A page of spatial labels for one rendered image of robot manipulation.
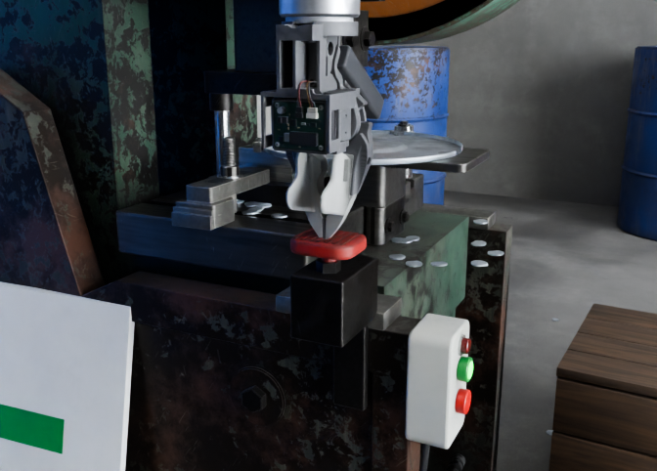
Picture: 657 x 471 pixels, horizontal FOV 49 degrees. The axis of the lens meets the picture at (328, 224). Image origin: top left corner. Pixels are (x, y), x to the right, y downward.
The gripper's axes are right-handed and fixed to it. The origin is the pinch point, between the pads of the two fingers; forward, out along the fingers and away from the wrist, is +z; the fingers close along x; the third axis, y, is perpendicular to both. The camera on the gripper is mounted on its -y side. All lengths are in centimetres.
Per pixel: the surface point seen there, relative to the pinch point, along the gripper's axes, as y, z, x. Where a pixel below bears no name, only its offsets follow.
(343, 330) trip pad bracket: 2.7, 10.0, 3.1
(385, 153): -28.3, -2.8, -4.9
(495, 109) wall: -363, 24, -67
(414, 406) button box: -5.3, 21.1, 8.2
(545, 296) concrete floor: -198, 75, -6
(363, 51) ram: -35.5, -16.4, -11.6
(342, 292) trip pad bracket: 2.9, 5.9, 3.0
